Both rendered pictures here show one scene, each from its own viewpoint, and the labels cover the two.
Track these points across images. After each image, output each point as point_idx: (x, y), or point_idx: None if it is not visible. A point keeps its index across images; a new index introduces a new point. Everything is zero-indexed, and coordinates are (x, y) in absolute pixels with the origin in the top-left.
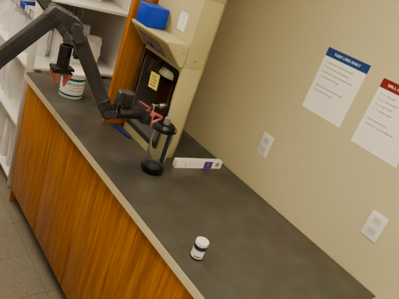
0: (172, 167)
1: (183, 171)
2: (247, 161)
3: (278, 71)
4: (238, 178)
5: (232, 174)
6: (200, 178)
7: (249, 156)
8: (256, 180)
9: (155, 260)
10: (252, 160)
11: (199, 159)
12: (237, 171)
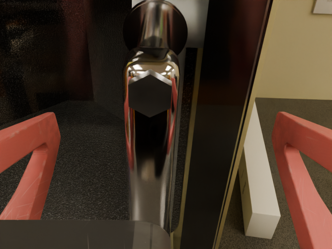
0: (270, 247)
1: (289, 216)
2: (287, 51)
3: None
4: (289, 100)
5: (271, 101)
6: (329, 187)
7: (288, 38)
8: (324, 76)
9: None
10: (303, 40)
11: (254, 138)
12: (258, 88)
